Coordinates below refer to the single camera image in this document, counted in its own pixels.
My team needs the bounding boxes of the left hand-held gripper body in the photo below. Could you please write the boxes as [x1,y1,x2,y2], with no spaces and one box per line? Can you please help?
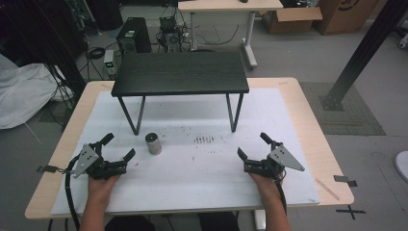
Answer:
[71,142,129,181]

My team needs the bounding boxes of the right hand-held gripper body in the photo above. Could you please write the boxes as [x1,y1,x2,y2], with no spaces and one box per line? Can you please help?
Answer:
[242,141,306,181]

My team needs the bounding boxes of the silver metal can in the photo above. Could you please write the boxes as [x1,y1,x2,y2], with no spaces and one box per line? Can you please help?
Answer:
[144,132,163,156]

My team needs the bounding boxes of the person's left hand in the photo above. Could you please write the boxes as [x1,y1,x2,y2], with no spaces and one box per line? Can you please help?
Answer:
[87,172,121,202]

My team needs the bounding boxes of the person's right hand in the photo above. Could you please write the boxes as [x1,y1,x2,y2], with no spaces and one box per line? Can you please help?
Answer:
[248,171,287,202]

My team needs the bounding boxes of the black tape piece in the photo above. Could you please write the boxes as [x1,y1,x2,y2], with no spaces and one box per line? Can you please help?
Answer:
[36,165,66,175]
[332,174,359,188]

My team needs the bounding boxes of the white foam mat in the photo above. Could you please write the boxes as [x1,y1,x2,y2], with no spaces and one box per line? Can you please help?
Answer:
[50,87,321,217]

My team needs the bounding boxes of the thin wooden stick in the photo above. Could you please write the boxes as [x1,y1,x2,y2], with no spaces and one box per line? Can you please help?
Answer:
[315,178,341,201]

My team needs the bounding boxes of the person's legs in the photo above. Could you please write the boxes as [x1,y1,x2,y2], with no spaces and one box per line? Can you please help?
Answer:
[104,211,242,231]

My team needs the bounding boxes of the grey bench power supply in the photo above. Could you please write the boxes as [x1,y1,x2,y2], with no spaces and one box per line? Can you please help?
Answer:
[103,48,117,78]

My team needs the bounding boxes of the grey floor mat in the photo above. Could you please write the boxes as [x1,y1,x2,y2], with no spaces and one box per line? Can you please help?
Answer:
[299,81,387,137]

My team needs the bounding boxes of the black small shelf table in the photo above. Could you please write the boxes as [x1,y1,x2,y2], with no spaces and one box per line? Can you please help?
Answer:
[110,51,250,137]

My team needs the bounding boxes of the white cloth cover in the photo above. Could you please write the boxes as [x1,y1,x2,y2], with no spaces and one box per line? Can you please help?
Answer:
[0,53,75,131]

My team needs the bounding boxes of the black computer tower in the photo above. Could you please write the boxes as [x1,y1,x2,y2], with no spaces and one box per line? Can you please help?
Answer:
[115,16,153,56]

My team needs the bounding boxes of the open cardboard box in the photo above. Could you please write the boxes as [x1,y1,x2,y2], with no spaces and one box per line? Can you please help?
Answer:
[258,6,323,36]

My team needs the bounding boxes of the white round base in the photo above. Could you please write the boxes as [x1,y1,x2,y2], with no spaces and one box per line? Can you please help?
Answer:
[394,150,408,184]

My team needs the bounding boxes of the white-legged wooden desk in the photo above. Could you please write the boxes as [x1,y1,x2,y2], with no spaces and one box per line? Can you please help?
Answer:
[177,0,285,69]

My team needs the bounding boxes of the large printed cardboard box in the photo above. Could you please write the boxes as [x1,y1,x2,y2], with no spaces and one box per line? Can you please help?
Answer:
[312,0,381,37]

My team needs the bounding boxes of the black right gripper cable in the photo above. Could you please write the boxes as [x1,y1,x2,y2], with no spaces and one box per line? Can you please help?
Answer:
[272,178,289,217]

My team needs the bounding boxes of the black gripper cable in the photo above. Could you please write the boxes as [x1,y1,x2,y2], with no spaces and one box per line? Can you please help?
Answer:
[272,178,289,217]
[63,155,82,231]

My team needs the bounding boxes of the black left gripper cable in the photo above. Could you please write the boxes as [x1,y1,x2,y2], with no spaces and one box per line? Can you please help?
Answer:
[63,155,82,231]

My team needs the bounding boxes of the coiled black cable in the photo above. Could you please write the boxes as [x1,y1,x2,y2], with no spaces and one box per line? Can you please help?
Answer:
[85,46,107,61]

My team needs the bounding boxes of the black electronics with cables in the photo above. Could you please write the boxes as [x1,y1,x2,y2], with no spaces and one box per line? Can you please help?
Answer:
[155,6,193,54]

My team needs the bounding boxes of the black metal frame post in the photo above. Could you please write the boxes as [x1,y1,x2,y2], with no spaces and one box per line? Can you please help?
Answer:
[319,0,408,112]

